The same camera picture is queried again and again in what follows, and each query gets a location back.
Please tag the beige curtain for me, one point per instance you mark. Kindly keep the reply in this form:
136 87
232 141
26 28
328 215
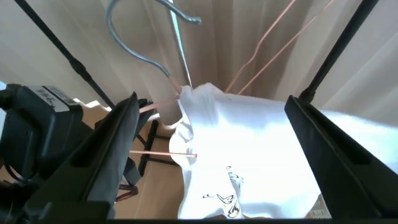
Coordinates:
217 46

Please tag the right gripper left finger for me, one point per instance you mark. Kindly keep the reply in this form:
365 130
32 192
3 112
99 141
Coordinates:
105 174

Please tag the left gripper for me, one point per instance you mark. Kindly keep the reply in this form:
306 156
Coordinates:
37 130

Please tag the white printed t-shirt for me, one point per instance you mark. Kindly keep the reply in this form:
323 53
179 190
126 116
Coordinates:
264 149

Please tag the black clothes rack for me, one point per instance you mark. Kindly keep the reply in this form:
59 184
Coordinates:
341 43

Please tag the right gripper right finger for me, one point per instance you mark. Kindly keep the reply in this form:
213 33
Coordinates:
329 174

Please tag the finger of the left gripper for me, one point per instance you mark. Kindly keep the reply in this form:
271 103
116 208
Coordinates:
145 112

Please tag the pink clothes hanger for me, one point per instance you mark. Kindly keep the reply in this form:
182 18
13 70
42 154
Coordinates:
161 153
286 46

